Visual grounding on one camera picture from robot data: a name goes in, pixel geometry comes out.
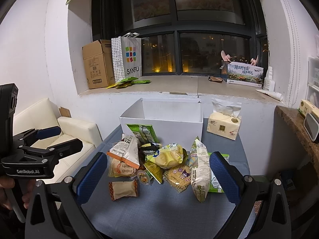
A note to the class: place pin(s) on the printed landscape tissue box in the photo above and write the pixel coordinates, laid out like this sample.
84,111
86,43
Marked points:
242,74

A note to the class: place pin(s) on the clear plastic drawer unit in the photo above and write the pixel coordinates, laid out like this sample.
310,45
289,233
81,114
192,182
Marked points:
313,81

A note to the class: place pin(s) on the yellow box on side table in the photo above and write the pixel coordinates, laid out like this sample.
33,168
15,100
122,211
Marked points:
306,107

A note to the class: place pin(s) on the white SANFU shopping bag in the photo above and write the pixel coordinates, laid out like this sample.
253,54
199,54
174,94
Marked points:
126,56

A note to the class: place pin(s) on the jelly cup with cartoon lid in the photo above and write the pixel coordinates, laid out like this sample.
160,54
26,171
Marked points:
143,176

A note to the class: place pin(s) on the white spray bottle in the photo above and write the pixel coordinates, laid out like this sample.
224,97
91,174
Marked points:
269,83

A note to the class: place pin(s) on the olive green triangular packet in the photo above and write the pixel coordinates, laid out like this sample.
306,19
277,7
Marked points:
155,171

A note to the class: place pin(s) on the clear waffle cracker pack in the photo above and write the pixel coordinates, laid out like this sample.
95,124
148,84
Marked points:
178,177

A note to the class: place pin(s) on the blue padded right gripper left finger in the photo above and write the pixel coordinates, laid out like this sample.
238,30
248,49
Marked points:
88,177

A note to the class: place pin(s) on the yellow bread snack bag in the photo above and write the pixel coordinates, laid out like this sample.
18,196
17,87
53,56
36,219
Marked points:
168,156

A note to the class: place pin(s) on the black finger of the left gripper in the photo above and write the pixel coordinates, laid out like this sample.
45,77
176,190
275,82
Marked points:
64,149

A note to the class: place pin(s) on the tall pale rice cracker bag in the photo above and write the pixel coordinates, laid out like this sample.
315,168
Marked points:
200,171

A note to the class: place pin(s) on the orange white cracker bag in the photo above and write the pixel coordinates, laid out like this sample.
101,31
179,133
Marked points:
126,151

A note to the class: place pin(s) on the green wafer snack pack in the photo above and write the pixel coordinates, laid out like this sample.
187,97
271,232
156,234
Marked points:
145,134

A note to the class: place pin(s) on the white open storage box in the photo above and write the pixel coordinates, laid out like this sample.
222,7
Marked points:
175,120

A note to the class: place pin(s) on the round crackers clear bag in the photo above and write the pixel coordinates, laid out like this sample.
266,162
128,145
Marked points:
118,168

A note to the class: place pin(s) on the brown small cake packet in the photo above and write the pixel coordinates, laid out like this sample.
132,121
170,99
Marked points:
120,189

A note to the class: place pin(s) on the black yellow snack packet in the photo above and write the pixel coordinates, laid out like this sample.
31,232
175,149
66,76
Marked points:
148,149

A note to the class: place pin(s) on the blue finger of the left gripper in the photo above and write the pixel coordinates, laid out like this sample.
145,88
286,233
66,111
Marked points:
48,132

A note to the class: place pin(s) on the brown wrapper on sill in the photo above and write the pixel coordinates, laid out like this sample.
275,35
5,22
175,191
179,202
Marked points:
215,79

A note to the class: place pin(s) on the white small device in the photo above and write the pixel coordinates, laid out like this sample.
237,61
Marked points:
311,127

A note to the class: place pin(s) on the yellow tissue pack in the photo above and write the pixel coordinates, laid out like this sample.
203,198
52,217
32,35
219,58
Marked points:
225,120

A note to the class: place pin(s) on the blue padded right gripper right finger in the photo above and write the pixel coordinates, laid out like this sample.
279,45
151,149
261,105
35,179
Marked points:
228,177

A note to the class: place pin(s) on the brown cardboard box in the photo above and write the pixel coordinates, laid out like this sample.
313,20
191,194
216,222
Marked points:
97,57

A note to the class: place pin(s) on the rolled white paper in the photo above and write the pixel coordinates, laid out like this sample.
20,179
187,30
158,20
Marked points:
272,94

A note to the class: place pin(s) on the green snack packets on sill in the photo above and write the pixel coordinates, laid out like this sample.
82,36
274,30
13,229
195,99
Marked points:
127,82

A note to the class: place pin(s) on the cream sofa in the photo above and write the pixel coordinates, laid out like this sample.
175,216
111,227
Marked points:
43,115

